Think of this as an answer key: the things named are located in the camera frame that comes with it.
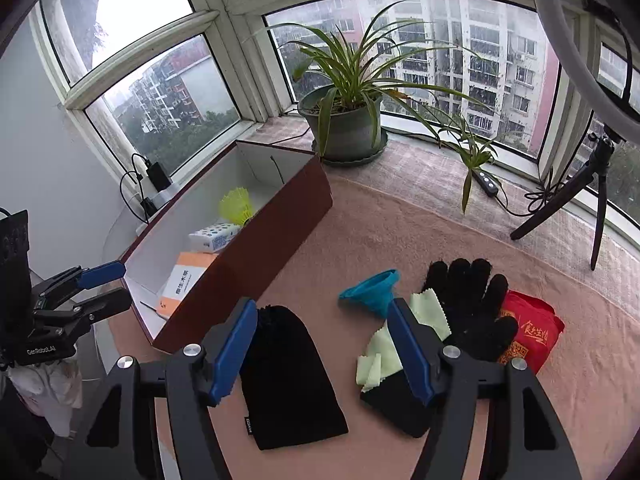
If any red fabric bag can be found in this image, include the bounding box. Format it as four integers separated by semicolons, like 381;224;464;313
498;290;565;374

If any white blue dotted box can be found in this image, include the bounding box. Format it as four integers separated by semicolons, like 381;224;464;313
189;222;241;254

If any black knit glove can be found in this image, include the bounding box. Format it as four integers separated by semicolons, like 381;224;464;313
360;258;518;438

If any yellow shuttlecock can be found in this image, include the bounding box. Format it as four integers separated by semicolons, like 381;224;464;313
218;188;255;226

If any light green cleaning cloth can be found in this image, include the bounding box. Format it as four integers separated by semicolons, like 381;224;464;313
354;288;452;394

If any black fabric pouch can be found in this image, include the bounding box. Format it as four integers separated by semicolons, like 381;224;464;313
240;306;348;451

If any blue collapsible silicone funnel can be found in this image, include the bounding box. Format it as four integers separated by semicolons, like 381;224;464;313
338;269;400;320

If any left white gloved hand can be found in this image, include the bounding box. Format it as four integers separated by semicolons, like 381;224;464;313
8;358;82;438

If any pink towel mat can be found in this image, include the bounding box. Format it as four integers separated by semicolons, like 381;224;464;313
106;173;640;480

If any white power strip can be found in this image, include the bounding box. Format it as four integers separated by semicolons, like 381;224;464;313
132;179;180;221

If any black charger adapter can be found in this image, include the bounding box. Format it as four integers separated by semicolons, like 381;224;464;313
146;162;172;192

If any dark red cardboard box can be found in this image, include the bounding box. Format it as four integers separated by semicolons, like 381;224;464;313
122;141;333;353

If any black inline remote controller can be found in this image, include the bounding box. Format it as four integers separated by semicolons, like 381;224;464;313
472;169;499;198

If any potted spider plant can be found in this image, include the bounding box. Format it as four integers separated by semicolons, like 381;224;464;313
266;0;497;210

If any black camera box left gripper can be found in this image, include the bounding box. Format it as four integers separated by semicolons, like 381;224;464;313
0;208;32;351

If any black ring light cable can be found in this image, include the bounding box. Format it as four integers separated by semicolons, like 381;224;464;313
497;167;566;219

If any white ring light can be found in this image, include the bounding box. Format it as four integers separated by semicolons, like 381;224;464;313
535;0;639;144

